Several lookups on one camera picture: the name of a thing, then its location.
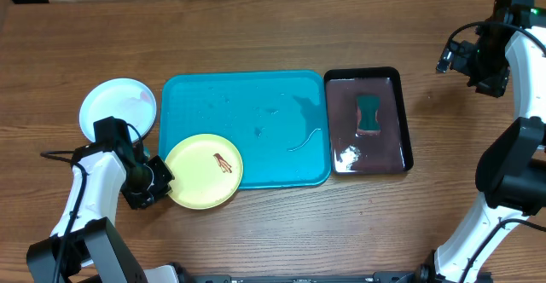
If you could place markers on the black water tray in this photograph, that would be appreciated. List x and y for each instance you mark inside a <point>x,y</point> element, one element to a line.
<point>389,151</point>

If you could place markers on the teal plastic tray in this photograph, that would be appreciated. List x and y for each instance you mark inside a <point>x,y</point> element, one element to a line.
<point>277,120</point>

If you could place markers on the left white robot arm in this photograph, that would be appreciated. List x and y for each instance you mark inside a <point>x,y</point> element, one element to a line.
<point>104,170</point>

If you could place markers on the green sponge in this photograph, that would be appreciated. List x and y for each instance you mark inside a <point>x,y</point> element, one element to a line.
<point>367,109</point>

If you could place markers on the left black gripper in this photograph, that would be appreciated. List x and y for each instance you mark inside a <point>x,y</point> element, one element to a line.
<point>163,175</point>

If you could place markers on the yellow plate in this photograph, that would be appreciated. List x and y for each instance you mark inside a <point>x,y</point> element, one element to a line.
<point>207,171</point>

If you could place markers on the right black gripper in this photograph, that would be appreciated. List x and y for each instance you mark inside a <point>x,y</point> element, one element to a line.
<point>494,88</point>

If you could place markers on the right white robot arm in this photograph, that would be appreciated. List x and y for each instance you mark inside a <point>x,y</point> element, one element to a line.
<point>510,49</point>

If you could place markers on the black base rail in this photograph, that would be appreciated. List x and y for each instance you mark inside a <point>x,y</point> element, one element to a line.
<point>298,278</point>

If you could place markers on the light blue plate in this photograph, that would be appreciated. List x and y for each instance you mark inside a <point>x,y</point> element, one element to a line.
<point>123,98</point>

